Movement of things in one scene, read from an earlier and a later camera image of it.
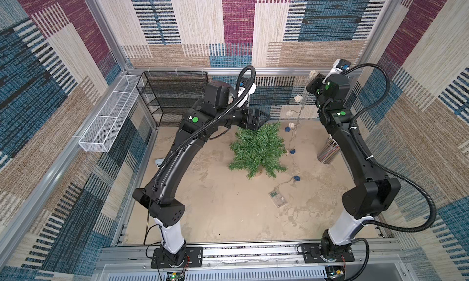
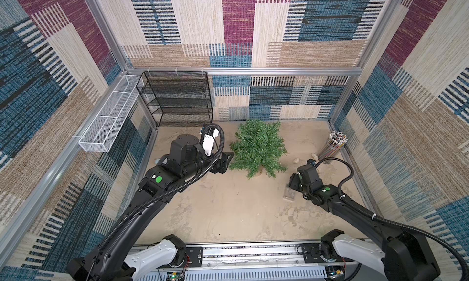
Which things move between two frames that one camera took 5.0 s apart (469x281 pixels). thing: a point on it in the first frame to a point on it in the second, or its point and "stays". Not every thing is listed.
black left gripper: (256, 125) to (223, 163)
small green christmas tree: (258, 149) stays
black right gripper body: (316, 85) to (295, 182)
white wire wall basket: (101, 132) stays
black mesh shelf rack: (168, 94) stays
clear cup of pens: (329, 151) stays
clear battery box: (277, 197) to (289, 194)
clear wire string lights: (295, 114) to (296, 160)
